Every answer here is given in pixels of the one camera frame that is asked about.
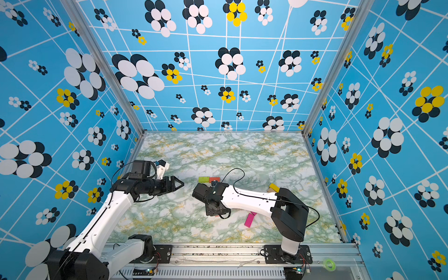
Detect green block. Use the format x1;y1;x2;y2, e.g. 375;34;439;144
198;176;210;184

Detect orange-red block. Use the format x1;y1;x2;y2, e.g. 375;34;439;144
209;177;221;183

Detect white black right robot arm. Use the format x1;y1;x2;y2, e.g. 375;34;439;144
192;183;310;256

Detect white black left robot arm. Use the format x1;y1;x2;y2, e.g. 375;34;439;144
47;160;184;280

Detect magenta block lower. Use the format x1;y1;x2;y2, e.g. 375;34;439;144
244;212;257;228

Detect green tape roll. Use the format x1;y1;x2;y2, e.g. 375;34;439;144
322;259;337;272

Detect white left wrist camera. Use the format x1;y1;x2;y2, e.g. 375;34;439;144
155;160;170;180

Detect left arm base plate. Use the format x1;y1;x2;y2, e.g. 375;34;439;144
136;245;173;264

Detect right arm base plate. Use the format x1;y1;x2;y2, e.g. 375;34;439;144
260;245;313;266

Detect aluminium frame post left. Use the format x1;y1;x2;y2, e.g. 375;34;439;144
61;1;144;138

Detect aluminium frame post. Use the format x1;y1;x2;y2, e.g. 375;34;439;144
303;0;374;137
61;1;144;138

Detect aluminium frame post right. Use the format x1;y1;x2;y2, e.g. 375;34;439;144
303;0;374;137

